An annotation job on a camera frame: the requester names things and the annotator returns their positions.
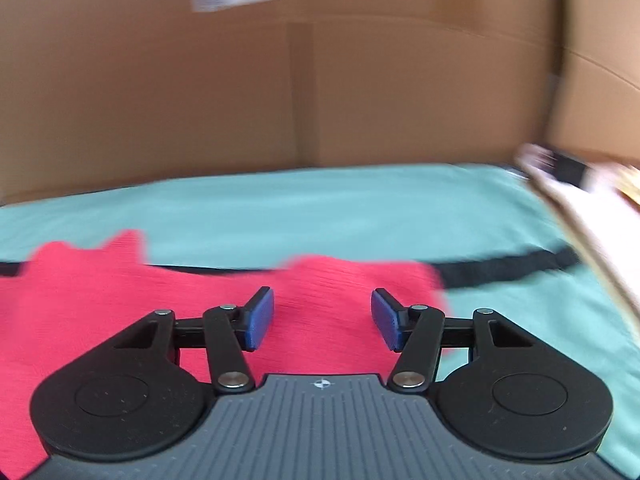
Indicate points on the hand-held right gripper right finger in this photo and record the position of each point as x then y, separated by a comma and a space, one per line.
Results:
385, 317

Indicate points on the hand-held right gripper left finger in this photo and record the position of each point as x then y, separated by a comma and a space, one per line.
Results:
260, 317

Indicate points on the red knitted sweater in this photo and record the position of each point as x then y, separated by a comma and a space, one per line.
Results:
325, 300

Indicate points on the teal blanket with black stripe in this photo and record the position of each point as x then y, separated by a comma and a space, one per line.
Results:
350, 210

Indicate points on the cream towel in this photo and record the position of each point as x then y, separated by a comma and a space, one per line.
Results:
590, 220

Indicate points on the black power adapter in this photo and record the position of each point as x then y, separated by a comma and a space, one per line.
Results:
567, 167

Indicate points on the large brown cardboard box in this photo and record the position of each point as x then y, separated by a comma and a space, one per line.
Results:
600, 85
150, 85

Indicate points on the yellow cloth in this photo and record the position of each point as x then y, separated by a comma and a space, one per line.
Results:
631, 182

